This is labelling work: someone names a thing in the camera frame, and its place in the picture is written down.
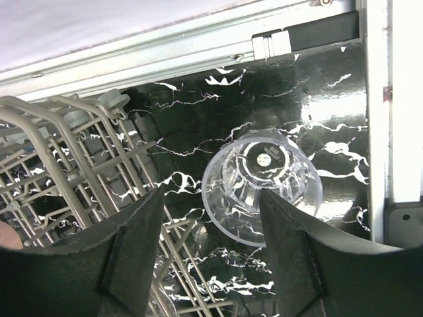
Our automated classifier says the black marbled mat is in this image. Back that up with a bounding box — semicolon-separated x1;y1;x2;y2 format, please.
0;39;373;317

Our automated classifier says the aluminium rail front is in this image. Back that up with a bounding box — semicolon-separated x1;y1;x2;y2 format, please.
1;1;393;102

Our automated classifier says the pink mug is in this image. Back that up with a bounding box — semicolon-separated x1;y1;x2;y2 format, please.
0;221;23;250

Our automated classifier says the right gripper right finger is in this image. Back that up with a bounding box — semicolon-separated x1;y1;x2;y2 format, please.
259;190;422;316

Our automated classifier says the clear glass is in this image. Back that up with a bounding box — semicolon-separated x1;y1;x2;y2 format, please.
201;128;323;248

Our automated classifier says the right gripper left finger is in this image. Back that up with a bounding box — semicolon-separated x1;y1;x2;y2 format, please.
1;189;164;316

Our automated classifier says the grey wire dish rack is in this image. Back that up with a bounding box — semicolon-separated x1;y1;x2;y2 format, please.
1;89;238;316

